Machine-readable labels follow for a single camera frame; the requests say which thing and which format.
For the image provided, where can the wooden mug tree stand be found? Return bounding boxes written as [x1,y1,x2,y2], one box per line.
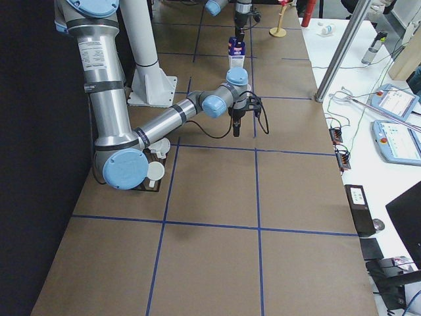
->
[269,1,288,38]

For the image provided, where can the white ribbed cup lower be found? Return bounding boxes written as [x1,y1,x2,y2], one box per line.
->
[147,161,165,188]

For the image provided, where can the orange circuit board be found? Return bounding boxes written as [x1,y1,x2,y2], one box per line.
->
[329,126,351,172]

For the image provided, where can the red bottle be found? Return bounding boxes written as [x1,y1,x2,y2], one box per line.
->
[301,0,316,28]

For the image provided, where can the white mounting pole with base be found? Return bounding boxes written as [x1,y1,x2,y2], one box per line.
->
[120,0,178,108]

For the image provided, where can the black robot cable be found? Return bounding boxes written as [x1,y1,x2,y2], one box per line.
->
[186,92,270,139]

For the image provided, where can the black monitor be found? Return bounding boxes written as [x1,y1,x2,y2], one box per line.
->
[386,185,420,267]

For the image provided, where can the blue white milk carton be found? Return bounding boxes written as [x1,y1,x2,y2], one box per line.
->
[228,36,245,68]

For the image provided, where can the black power adapter box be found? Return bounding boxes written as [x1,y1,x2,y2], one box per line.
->
[344,184,376,238]

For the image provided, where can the black wire cup rack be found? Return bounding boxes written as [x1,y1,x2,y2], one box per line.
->
[132,149,166,192]

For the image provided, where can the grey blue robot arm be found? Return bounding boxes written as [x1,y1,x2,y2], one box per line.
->
[205,0,261,47]
[55,1,265,190]

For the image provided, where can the teach pendant tablet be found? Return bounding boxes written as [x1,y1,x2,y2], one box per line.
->
[371,120,420,166]
[370,84,420,121]

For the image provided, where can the white blue tube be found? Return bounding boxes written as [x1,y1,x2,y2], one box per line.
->
[318,24,336,37]

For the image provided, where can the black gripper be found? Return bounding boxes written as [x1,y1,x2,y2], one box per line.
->
[228,27,262,137]

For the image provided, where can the aluminium frame post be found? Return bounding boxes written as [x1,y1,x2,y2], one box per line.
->
[314,0,371,103]

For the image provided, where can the teach pendant tablet far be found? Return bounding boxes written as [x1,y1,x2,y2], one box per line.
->
[370,84,420,121]

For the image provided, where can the teach pendant tablet near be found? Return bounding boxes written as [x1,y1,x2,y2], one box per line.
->
[371,120,420,166]

